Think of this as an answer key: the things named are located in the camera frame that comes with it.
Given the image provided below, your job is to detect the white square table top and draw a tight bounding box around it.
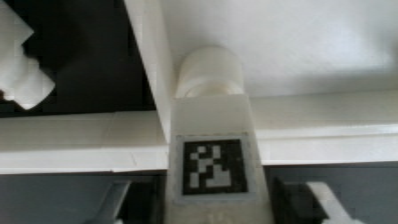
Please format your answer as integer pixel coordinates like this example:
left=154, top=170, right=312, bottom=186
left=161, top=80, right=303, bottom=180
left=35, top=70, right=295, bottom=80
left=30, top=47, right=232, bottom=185
left=124, top=0, right=398, bottom=137

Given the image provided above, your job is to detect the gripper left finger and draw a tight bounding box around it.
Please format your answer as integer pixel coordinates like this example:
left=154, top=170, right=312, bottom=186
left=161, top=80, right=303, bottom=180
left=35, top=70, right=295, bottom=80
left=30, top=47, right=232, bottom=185
left=87, top=181, right=158, bottom=224

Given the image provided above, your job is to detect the white table leg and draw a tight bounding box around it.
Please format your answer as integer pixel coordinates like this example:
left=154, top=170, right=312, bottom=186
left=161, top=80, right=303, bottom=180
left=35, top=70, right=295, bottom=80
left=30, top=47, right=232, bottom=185
left=165, top=47, right=273, bottom=224
left=0, top=0, right=55, bottom=110

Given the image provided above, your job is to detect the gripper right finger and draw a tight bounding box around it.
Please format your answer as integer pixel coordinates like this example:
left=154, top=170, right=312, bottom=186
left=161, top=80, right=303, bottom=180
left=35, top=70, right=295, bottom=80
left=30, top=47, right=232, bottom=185
left=271, top=178, right=364, bottom=224

